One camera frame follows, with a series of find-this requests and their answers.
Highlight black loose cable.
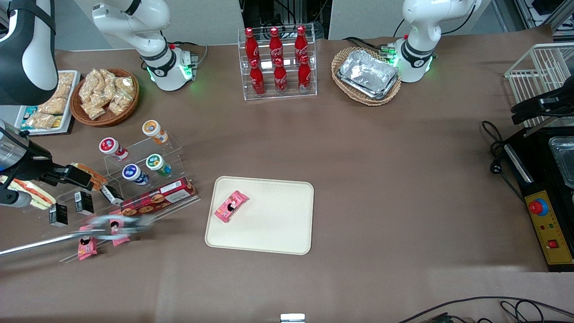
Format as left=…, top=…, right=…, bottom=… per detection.
left=397, top=296, right=574, bottom=323

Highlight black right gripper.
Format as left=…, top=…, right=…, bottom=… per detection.
left=18, top=144, right=94, bottom=191

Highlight light wicker basket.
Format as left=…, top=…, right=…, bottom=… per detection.
left=331, top=47, right=402, bottom=107

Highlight plastic-wrapped sandwich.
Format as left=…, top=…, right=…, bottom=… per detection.
left=1, top=176, right=57, bottom=210
left=72, top=162, right=109, bottom=192

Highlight red lid cup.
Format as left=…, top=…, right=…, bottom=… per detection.
left=99, top=137, right=129, bottom=162

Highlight clear acrylic bottle rack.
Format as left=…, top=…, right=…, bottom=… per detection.
left=237, top=28, right=318, bottom=101

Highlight beige plastic serving tray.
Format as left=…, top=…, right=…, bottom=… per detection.
left=204, top=176, right=315, bottom=256

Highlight black machine lever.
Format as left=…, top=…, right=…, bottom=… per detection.
left=511, top=87, right=574, bottom=126

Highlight aluminium foil tray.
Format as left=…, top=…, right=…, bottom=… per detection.
left=337, top=49, right=400, bottom=100

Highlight red emergency stop button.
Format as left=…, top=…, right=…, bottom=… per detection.
left=528, top=198, right=549, bottom=216

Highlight dark rack with cables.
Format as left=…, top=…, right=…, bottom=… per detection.
left=240, top=0, right=332, bottom=39

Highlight dark brown wicker basket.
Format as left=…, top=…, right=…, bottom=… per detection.
left=70, top=68, right=140, bottom=127

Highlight metal tray in machine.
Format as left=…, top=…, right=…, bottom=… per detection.
left=548, top=136, right=574, bottom=189

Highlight black sealing machine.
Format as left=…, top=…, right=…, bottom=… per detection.
left=501, top=126, right=574, bottom=273

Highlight bag of brown crisps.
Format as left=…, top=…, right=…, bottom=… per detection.
left=57, top=72, right=75, bottom=98
left=25, top=112, right=57, bottom=131
left=38, top=98, right=68, bottom=115

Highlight pink snack packet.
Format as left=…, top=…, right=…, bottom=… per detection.
left=77, top=229, right=98, bottom=261
left=109, top=215, right=131, bottom=247
left=214, top=190, right=249, bottom=223

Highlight silver grabber stick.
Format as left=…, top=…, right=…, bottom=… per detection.
left=0, top=214, right=153, bottom=257

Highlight yellow control panel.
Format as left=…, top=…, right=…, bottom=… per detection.
left=524, top=190, right=574, bottom=266

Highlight small black carton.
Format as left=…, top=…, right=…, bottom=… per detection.
left=100, top=185, right=125, bottom=206
left=74, top=191, right=95, bottom=216
left=48, top=203, right=69, bottom=227

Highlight green lid cup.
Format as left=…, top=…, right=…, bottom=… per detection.
left=145, top=154, right=172, bottom=177

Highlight black power cable with plug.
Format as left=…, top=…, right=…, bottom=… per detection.
left=481, top=120, right=526, bottom=202

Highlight white wire basket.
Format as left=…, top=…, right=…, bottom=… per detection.
left=504, top=43, right=574, bottom=129

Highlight blue lid cup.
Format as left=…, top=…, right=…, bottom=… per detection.
left=122, top=164, right=150, bottom=186

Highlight black base cables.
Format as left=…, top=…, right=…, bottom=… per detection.
left=343, top=37, right=395, bottom=57

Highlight clear bag of crackers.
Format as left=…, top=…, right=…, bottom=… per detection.
left=82, top=101, right=107, bottom=120
left=114, top=76, right=136, bottom=97
left=98, top=69, right=118, bottom=101
left=108, top=92, right=133, bottom=116
left=79, top=70, right=101, bottom=101

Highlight clear acrylic stepped display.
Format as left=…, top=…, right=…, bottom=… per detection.
left=20, top=177, right=201, bottom=263

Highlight small circuit board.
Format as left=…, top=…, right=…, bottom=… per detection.
left=422, top=313, right=476, bottom=323

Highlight white rectangular snack tray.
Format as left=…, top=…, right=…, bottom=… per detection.
left=14, top=70, right=82, bottom=135

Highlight metal frame shelf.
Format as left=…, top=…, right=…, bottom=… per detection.
left=513, top=0, right=574, bottom=41

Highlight red brown cookie box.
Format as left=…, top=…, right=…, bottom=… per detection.
left=120, top=177, right=197, bottom=218

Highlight clear acrylic cup stand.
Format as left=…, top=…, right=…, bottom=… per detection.
left=101, top=133, right=183, bottom=189

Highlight orange lid cup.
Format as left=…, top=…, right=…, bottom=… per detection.
left=142, top=120, right=169, bottom=145

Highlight red cola bottle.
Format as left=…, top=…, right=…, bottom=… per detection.
left=249, top=59, right=266, bottom=96
left=244, top=28, right=261, bottom=63
left=274, top=58, right=288, bottom=95
left=269, top=27, right=284, bottom=62
left=298, top=55, right=312, bottom=92
left=295, top=26, right=309, bottom=61

